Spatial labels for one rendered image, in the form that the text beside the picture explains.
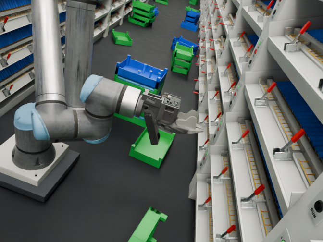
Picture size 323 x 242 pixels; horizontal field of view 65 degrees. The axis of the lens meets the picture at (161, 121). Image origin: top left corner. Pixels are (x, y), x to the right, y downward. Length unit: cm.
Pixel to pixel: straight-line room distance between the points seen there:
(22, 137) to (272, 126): 96
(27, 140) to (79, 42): 47
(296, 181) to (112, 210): 89
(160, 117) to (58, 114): 30
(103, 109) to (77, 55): 40
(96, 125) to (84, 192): 61
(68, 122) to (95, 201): 62
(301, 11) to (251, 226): 70
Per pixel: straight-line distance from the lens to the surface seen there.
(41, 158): 129
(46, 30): 93
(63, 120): 79
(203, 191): 131
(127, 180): 143
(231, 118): 113
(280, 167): 66
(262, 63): 104
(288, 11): 101
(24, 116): 118
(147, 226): 104
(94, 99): 75
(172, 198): 143
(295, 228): 55
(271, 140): 74
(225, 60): 176
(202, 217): 121
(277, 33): 102
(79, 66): 112
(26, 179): 131
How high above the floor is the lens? 106
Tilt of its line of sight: 33 degrees down
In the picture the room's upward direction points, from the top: 18 degrees clockwise
